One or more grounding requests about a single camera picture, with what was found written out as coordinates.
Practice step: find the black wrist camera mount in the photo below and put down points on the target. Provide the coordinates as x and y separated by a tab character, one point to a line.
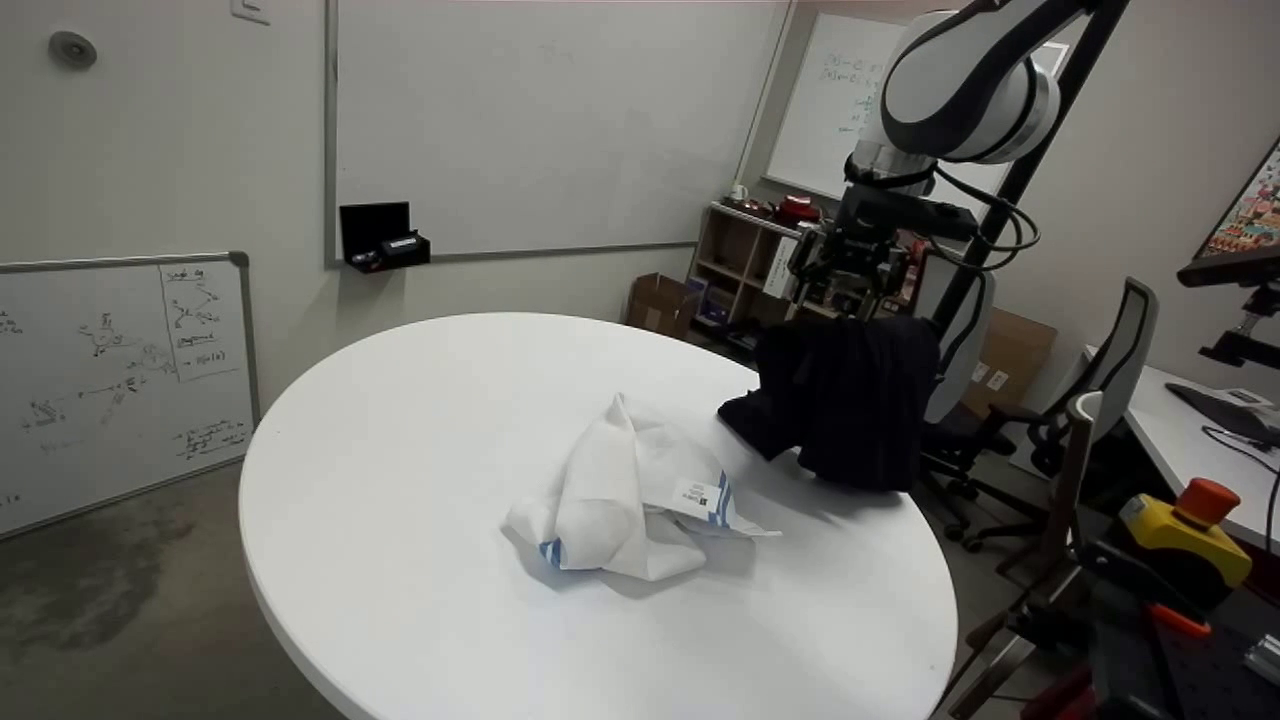
907	205

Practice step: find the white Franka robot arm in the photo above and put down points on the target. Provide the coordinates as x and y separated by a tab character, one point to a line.
963	81

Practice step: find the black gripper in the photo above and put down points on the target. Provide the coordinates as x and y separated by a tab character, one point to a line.
863	254

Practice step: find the small framed whiteboard with scribbles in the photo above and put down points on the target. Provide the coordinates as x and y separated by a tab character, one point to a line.
105	384

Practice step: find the white desk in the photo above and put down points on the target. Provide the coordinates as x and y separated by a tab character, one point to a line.
1186	452

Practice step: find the computer monitor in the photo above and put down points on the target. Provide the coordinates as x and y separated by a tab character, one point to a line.
1252	221

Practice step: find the silver aluminium extrusion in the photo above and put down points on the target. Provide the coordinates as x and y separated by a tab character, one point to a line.
1265	657

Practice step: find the white towel with blue stripe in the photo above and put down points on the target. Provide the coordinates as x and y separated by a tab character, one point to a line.
600	507

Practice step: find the round grey wall device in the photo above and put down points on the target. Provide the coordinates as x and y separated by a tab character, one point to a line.
75	51

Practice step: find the yellow emergency stop red button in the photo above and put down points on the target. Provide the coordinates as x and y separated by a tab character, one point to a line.
1186	535

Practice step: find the small cardboard box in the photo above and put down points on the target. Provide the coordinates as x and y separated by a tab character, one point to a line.
660	305

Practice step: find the black pole stand with clamp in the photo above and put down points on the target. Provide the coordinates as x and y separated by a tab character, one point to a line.
1082	61

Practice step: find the whiteboard with green writing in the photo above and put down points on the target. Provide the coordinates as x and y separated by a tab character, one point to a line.
821	106

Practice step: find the large cardboard box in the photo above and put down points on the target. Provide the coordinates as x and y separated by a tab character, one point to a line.
1017	353

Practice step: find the grey back office chair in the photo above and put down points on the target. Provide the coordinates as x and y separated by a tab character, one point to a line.
1127	333

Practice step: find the large wall whiteboard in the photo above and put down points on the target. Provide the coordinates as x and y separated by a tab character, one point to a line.
534	121

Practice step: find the red item on shelf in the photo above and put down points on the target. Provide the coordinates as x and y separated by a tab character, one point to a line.
802	210

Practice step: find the wooden shelf unit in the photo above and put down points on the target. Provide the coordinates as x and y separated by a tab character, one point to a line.
726	254

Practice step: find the black whiteboard marker tray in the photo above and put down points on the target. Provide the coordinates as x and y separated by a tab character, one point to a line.
373	228

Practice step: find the black keyboard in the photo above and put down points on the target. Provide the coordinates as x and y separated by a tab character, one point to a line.
1222	406

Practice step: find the black towel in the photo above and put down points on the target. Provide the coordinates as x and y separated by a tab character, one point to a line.
852	403

